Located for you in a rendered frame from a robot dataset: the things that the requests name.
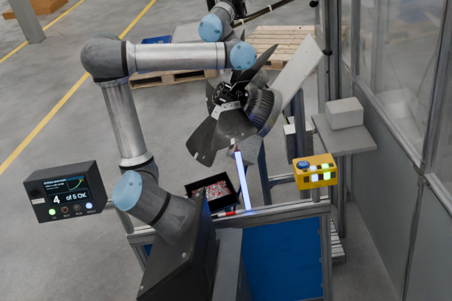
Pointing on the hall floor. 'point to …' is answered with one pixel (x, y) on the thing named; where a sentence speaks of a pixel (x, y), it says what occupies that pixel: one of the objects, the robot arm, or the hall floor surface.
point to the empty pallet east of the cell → (265, 33)
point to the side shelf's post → (342, 195)
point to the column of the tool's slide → (331, 93)
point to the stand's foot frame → (338, 256)
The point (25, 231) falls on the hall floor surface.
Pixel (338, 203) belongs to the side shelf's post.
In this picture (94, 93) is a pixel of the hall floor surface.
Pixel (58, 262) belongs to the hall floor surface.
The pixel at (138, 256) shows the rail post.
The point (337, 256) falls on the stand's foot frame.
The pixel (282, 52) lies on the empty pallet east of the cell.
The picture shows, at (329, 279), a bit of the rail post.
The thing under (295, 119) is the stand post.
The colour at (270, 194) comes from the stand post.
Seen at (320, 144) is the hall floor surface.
